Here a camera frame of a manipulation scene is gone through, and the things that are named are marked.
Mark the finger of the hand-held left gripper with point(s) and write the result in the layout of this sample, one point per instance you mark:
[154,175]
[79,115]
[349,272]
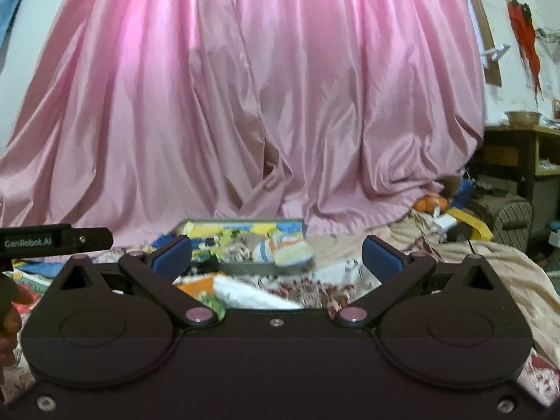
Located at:
[94,238]

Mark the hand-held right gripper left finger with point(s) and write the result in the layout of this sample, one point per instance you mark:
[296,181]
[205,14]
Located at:
[173,257]

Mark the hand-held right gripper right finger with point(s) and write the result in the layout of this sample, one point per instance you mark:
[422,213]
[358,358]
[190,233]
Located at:
[383,257]

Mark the grey box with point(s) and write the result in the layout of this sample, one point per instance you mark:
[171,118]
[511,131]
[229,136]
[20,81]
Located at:
[245,268]

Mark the white cloth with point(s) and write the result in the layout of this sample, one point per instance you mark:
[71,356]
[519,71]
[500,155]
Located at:
[253,295]

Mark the person's left hand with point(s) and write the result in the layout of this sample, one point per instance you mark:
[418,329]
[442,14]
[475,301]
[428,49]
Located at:
[11,321]

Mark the orange cloth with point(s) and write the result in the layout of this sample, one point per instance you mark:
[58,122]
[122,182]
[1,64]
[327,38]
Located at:
[194,289]

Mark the floral bedsheet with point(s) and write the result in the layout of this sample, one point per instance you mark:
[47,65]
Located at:
[332,289]

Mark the yellow blue printed cloth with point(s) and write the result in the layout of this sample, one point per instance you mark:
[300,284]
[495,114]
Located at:
[236,232]

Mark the orange plush toy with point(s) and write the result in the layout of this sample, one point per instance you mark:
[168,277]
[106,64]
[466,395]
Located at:
[431,203]

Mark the striped sock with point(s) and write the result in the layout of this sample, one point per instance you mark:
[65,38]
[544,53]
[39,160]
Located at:
[286,251]

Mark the cream blanket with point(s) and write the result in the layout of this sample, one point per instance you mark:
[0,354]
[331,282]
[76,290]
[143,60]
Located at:
[503,271]

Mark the plaid bag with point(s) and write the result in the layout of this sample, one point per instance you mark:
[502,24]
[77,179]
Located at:
[503,221]

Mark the pink satin curtain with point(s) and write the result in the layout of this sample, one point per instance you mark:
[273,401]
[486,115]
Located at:
[262,96]

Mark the wooden side table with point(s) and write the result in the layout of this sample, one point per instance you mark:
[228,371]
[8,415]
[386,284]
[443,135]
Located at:
[531,140]

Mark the beige bowl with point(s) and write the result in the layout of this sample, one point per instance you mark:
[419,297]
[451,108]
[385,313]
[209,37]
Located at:
[523,118]

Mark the blue towel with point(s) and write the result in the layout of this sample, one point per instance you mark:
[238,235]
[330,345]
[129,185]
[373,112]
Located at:
[11,0]

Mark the red orange hanging decoration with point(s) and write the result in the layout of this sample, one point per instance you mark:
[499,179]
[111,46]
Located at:
[523,26]

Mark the wooden frame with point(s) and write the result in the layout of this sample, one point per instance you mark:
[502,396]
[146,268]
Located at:
[491,52]

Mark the white wall hook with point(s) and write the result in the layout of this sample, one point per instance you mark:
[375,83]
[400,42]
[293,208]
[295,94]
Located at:
[496,52]

